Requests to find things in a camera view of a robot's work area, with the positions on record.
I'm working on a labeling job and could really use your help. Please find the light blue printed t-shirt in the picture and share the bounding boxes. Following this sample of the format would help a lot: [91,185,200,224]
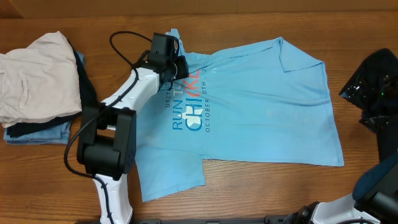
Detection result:
[136,37,344,202]

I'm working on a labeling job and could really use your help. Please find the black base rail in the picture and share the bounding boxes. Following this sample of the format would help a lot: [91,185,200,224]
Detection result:
[133,215,287,224]

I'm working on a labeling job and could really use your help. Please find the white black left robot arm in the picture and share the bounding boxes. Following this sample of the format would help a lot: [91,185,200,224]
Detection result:
[67,33,188,223]

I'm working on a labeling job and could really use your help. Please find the blue folded jeans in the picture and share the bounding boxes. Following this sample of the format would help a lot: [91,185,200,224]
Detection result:
[3,51,85,146]

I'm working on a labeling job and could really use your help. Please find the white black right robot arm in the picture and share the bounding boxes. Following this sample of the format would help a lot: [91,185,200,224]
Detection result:
[283,154,397,224]

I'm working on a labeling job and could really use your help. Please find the black garment at right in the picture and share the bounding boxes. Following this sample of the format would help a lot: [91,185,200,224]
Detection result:
[340,48,397,161]

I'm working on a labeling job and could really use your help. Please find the black folded garment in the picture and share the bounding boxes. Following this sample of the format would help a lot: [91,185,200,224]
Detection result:
[1,42,98,137]

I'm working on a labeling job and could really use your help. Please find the beige folded garment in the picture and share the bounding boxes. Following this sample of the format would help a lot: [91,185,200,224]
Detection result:
[1,32,81,128]

